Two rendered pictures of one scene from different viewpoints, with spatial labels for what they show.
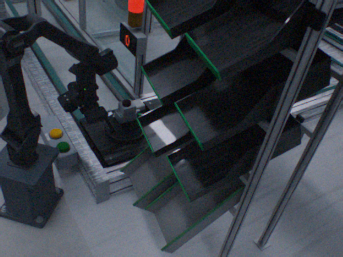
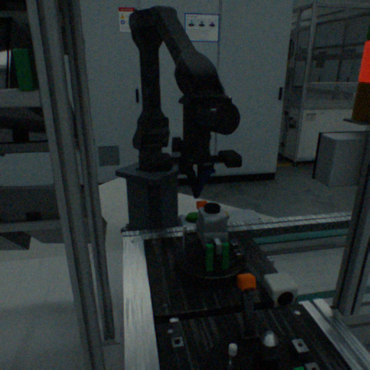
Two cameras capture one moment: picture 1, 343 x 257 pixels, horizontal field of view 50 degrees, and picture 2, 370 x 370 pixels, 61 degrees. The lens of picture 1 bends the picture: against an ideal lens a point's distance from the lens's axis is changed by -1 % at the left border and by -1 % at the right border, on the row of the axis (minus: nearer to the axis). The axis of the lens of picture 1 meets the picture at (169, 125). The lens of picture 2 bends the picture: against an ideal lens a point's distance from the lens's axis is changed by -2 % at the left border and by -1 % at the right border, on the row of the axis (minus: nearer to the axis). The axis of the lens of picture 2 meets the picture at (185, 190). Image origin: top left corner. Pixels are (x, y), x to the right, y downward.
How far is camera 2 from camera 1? 1.29 m
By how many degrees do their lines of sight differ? 94
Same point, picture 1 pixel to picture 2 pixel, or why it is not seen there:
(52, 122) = (243, 216)
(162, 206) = (19, 243)
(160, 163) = not seen: hidden behind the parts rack
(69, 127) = (233, 225)
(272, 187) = not seen: outside the picture
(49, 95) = (304, 218)
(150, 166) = not seen: hidden behind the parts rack
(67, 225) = (113, 246)
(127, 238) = (58, 281)
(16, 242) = (117, 222)
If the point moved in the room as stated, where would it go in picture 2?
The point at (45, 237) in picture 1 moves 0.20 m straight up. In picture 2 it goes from (109, 234) to (103, 170)
